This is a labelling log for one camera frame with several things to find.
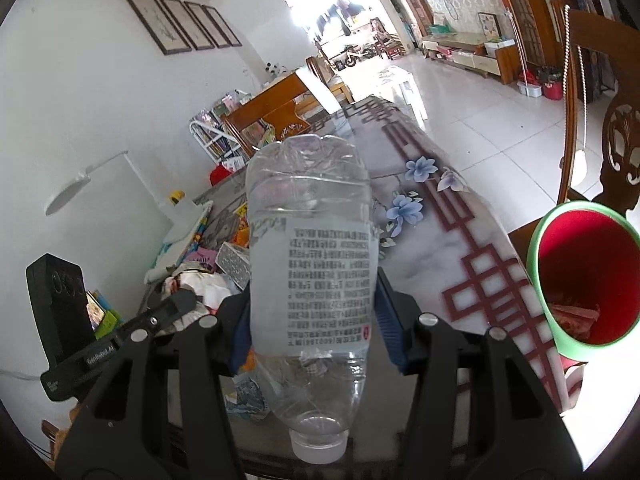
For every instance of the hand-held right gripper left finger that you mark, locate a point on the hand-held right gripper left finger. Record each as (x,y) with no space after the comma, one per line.
(242,330)

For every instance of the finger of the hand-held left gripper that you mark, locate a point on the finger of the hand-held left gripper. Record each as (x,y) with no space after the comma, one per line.
(172,306)

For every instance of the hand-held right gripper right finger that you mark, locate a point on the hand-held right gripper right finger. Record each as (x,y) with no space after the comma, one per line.
(387,320)

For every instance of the orange snack bag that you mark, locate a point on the orange snack bag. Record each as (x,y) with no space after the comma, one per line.
(242,234)

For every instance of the clear plastic bottle white cap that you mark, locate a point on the clear plastic bottle white cap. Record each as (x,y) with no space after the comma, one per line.
(310,260)

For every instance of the red bin green rim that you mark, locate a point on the red bin green rim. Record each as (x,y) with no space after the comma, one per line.
(585,260)

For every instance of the crumpled white wrapper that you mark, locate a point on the crumpled white wrapper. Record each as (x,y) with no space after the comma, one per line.
(205,290)

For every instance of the green snack packet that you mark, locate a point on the green snack packet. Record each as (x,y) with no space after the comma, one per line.
(107,317)

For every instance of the pink paper packet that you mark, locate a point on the pink paper packet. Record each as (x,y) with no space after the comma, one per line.
(205,259)

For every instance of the blue grey paper wrapper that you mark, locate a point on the blue grey paper wrapper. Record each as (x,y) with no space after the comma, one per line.
(247,390)

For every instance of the blue white booklet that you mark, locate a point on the blue white booklet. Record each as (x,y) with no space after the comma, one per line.
(175,245)

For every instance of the grey patterned small box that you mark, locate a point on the grey patterned small box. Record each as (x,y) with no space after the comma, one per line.
(234,265)

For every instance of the white bottle yellow cap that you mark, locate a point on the white bottle yellow cap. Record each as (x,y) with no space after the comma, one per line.
(187,212)

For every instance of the white desk lamp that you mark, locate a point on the white desk lamp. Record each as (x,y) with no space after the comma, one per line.
(70,195)

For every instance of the red bag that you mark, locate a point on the red bag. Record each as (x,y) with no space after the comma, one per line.
(220,175)

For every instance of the white book rack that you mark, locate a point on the white book rack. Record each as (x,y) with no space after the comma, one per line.
(210,135)

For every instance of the crumpled red wrapper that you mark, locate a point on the crumpled red wrapper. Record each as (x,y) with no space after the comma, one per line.
(575,320)

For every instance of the plain wooden chair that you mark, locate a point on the plain wooden chair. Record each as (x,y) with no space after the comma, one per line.
(270,115)

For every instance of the white low table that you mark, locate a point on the white low table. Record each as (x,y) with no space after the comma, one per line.
(405,92)

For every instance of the child balance bike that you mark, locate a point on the child balance bike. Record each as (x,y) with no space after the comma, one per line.
(352,56)

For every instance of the wooden television cabinet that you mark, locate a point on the wooden television cabinet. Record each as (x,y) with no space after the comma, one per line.
(470,55)

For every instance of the small red bucket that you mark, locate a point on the small red bucket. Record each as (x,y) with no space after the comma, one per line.
(552,91)

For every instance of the carved wooden chair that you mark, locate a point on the carved wooden chair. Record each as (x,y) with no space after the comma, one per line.
(620,150)

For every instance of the white mop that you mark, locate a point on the white mop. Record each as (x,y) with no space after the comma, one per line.
(517,45)

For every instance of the framed patchwork picture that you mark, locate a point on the framed patchwork picture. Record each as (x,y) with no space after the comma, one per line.
(487,24)

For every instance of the dark framed wall picture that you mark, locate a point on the dark framed wall picture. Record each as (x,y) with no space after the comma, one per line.
(209,25)
(160,22)
(223,26)
(187,22)

